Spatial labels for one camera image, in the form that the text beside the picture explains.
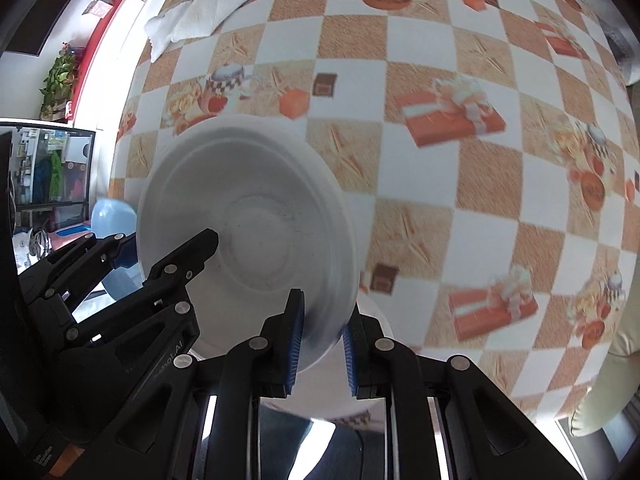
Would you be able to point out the white plate at edge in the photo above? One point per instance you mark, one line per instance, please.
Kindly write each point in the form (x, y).
(321, 391)

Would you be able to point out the large white round plate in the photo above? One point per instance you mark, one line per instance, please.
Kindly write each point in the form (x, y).
(281, 220)

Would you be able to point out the checkered patterned tablecloth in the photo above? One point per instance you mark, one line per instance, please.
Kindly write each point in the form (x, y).
(486, 149)

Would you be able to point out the white printed sack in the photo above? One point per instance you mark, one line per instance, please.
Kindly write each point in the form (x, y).
(30, 247)

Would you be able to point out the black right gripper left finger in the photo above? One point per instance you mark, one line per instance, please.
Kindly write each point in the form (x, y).
(264, 366)

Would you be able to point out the potted green plant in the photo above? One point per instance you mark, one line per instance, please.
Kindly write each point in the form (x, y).
(59, 85)

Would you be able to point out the glass display cabinet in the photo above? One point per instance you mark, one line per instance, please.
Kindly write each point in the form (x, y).
(50, 169)

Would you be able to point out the white folded cloth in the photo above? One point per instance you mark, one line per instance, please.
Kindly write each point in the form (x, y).
(187, 20)

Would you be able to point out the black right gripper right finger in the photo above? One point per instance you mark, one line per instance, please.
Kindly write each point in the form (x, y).
(415, 391)

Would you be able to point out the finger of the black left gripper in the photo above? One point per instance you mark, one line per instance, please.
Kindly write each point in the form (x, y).
(164, 286)
(73, 271)

